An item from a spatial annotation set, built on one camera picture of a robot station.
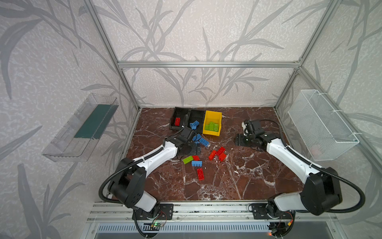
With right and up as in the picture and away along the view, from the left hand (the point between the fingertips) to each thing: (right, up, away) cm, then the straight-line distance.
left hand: (194, 150), depth 87 cm
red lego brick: (-14, +17, +25) cm, 33 cm away
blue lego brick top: (-1, +14, +15) cm, 20 cm away
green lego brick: (+14, +13, +19) cm, 27 cm away
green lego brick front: (-4, -7, +4) cm, 9 cm away
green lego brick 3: (+9, +13, +20) cm, 25 cm away
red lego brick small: (+17, -5, +4) cm, 18 cm away
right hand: (+26, +7, -1) cm, 27 cm away
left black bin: (-13, +24, +24) cm, 36 cm away
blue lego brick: (+1, +6, +13) cm, 14 cm away
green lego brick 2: (+12, +16, +21) cm, 29 cm away
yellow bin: (+14, +20, +18) cm, 31 cm away
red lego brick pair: (+17, -2, +6) cm, 18 cm away
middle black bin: (0, +22, +24) cm, 33 cm away
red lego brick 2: (+1, -6, +4) cm, 7 cm away
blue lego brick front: (+2, -8, 0) cm, 8 cm away
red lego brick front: (+4, -13, -3) cm, 14 cm away
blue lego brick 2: (+6, +3, +12) cm, 14 cm away
